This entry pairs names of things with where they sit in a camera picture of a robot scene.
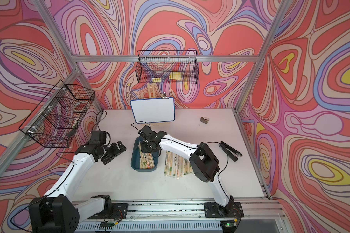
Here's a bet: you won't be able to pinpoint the chopsticks pair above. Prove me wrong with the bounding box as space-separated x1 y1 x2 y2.
164 151 169 176
168 152 173 177

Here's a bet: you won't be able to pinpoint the black wire basket back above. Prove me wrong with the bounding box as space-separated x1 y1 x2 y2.
135 49 199 83

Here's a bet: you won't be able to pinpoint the wooden whiteboard easel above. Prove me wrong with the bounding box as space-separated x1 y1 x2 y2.
137 84 175 123

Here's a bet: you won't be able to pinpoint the yellow sticky note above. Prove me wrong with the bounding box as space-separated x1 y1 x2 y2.
169 71 183 81

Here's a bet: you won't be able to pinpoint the aluminium frame post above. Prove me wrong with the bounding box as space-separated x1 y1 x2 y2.
234 0 289 113

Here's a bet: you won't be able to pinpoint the black wire basket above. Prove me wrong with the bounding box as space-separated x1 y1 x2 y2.
135 49 199 83
18 81 95 148

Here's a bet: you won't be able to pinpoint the black wire basket left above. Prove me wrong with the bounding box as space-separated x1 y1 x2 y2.
18 81 95 148

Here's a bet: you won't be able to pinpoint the olive and white stapler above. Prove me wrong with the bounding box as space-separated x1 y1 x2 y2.
200 117 209 124

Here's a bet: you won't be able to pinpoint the panda print chopsticks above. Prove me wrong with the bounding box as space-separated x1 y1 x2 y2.
187 161 193 174

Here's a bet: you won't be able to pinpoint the wrapped chopsticks in box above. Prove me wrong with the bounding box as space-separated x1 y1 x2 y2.
138 143 155 170

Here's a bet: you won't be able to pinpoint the blue framed whiteboard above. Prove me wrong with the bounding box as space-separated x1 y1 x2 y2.
130 97 175 123

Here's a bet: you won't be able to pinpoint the green circuit board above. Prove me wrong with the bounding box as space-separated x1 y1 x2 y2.
99 221 118 230

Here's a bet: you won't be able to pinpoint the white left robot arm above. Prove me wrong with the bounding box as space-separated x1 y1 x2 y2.
29 131 126 233

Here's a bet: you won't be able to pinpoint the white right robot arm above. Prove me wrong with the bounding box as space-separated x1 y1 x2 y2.
138 125 234 217

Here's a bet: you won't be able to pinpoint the teal plastic storage box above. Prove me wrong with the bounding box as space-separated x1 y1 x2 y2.
131 137 160 172

